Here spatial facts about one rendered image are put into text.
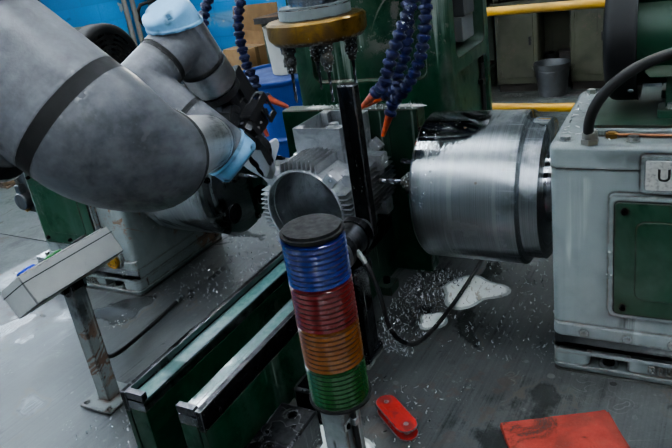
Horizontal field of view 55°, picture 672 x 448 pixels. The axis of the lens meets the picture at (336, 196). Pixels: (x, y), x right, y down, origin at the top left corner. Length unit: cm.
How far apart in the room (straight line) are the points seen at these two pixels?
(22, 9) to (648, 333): 86
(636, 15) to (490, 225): 35
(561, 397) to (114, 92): 76
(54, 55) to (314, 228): 25
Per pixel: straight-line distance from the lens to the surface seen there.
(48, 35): 54
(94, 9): 795
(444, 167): 100
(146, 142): 52
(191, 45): 96
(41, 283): 103
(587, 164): 91
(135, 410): 97
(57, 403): 124
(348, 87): 98
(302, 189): 128
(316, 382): 64
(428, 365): 109
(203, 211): 127
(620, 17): 92
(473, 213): 99
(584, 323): 103
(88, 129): 51
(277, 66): 334
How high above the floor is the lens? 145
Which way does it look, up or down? 21 degrees down
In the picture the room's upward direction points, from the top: 9 degrees counter-clockwise
